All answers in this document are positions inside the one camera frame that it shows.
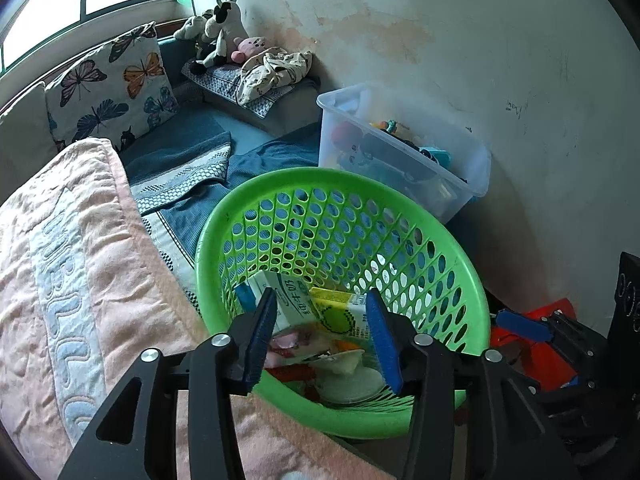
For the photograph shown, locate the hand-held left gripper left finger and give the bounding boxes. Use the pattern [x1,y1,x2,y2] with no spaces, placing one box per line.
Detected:
[57,287,278,480]

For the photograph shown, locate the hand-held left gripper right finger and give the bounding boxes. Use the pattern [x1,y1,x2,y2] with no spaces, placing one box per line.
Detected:
[365,287,581,480]

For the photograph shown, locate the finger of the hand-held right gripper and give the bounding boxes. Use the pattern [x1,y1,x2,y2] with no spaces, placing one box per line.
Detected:
[495,309,608,361]

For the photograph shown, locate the pink red snack packet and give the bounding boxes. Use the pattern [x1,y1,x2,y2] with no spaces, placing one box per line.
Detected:
[265,325,341,368]

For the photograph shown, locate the white round yogurt cup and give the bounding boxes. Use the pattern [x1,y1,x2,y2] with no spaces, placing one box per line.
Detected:
[320,350,368,376]

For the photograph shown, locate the yellow green drink carton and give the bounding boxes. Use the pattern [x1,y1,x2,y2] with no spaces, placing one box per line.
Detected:
[309,286,373,343]

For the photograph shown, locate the grey white milk carton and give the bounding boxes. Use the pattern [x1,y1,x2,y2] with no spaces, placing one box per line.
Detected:
[235,270,321,336]

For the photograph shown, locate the green plastic basket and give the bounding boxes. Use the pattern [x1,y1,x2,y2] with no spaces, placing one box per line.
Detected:
[196,166,491,440]

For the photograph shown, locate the blue mat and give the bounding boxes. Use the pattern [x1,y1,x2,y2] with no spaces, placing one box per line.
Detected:
[117,110,321,301]

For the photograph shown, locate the pink blanket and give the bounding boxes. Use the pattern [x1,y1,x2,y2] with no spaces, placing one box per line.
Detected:
[0,137,396,480]

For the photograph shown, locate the pile of toys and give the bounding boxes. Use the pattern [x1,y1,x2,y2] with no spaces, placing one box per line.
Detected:
[332,117,471,186]

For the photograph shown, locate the clear plastic storage bin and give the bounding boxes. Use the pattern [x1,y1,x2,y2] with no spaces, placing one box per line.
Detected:
[316,85,492,226]

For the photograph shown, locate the grey patterned cushion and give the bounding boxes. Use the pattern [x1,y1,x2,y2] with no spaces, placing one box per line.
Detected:
[181,57,321,133]

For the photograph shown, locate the crumpled patterned cloth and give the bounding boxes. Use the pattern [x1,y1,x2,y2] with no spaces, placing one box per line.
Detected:
[236,47,315,107]

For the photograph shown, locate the butterfly print pillow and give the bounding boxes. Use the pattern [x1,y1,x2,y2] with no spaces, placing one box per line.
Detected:
[44,21,180,153]

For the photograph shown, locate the pink plush toy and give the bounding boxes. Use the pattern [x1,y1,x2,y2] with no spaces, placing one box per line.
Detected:
[230,36,268,63]

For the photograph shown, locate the black white cow plush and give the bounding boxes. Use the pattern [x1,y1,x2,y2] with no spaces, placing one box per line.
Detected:
[192,0,246,68]

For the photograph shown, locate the grey plush toy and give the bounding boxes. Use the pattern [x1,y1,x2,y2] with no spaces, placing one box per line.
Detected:
[172,15,211,43]

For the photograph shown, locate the grey pillow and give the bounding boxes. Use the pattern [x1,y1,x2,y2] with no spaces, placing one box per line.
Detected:
[0,80,58,196]

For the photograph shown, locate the green framed window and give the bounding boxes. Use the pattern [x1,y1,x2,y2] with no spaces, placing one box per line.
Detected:
[0,0,173,73]

